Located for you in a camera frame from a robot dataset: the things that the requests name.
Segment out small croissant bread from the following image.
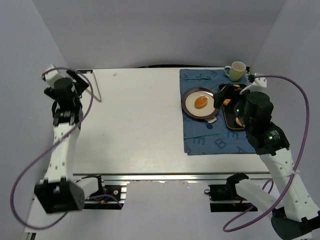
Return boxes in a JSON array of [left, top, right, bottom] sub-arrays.
[[194, 95, 208, 109]]

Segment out round metal plate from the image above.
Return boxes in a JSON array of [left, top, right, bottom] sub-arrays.
[[181, 87, 219, 121]]

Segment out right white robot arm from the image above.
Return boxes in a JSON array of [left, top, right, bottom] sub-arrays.
[[213, 84, 320, 240]]

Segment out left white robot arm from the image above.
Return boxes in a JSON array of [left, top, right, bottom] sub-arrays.
[[34, 67, 105, 214]]

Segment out black rectangular tray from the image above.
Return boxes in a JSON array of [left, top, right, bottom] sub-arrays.
[[218, 83, 247, 131]]

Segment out round orange bun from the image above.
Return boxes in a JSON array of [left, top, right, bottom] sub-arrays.
[[235, 117, 242, 126]]

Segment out light green mug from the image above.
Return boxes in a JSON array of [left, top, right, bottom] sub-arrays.
[[223, 61, 247, 82]]

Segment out green plastic fork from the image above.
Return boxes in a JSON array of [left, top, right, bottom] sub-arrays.
[[183, 76, 211, 80]]

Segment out blue table label sticker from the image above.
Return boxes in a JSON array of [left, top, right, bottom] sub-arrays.
[[76, 69, 93, 74]]

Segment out blue letter placemat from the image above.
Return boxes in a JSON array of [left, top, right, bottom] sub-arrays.
[[179, 69, 255, 156]]

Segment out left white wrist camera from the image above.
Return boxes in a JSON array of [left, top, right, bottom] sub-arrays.
[[41, 69, 65, 88]]

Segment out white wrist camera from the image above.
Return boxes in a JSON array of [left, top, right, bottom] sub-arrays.
[[41, 69, 65, 88], [240, 73, 267, 95]]

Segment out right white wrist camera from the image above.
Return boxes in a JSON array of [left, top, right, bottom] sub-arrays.
[[240, 73, 267, 95]]

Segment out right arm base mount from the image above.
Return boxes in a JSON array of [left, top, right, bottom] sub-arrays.
[[203, 184, 258, 213]]

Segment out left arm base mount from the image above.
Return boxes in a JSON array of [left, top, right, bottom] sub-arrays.
[[84, 182, 127, 210]]

